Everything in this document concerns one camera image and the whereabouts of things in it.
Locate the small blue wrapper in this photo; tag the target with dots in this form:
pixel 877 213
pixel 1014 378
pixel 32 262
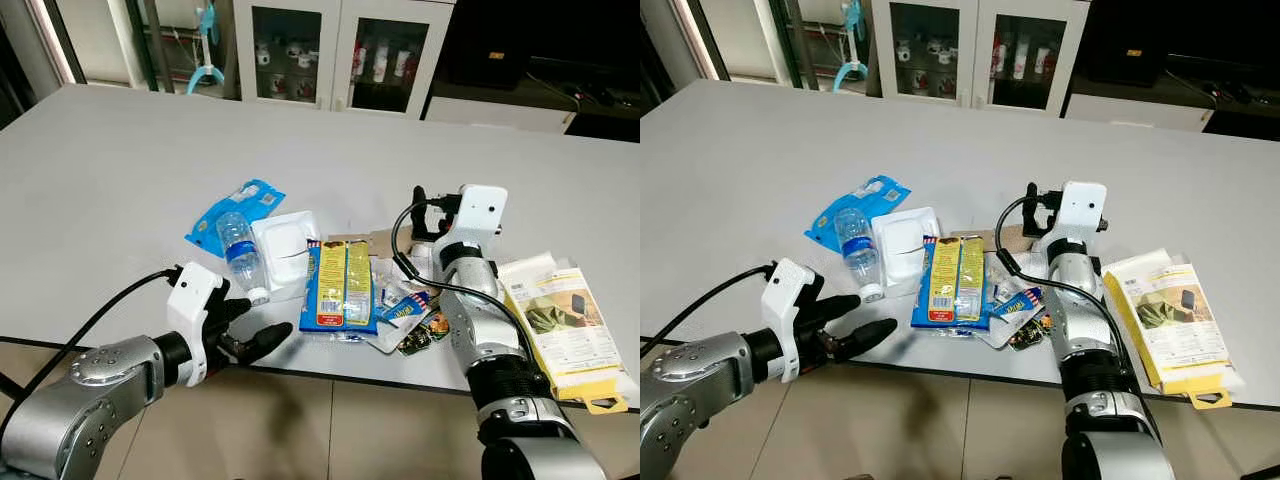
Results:
pixel 1015 303
pixel 408 308

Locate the clear plastic water bottle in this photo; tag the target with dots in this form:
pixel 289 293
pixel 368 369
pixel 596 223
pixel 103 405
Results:
pixel 240 255
pixel 858 250

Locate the yellow-edged product package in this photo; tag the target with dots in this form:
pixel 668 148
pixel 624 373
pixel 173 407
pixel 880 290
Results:
pixel 565 320
pixel 1170 315

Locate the white glass-door cabinet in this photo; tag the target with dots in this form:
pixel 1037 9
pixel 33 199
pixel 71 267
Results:
pixel 340 15
pixel 975 12

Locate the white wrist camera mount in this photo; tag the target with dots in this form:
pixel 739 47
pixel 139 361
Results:
pixel 1082 210
pixel 785 290
pixel 480 215
pixel 190 295

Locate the blue plastic package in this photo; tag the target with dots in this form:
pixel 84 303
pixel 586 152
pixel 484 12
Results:
pixel 880 192
pixel 255 197

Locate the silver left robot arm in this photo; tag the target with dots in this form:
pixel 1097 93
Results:
pixel 690 385
pixel 90 385

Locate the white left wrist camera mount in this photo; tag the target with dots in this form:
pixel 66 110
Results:
pixel 785 290
pixel 190 295

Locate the dark printed wrapper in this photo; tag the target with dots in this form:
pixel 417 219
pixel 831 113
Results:
pixel 1030 335
pixel 425 335

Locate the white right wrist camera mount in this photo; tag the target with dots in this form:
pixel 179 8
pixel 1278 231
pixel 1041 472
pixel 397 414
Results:
pixel 1082 210
pixel 480 215

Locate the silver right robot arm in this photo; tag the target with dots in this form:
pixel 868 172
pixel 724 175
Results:
pixel 490 340
pixel 1085 330

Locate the blue and yellow snack bag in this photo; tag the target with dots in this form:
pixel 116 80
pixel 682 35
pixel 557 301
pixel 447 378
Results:
pixel 950 282
pixel 340 285

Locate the white plastic tray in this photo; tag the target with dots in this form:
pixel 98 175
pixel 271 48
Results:
pixel 908 245
pixel 285 250

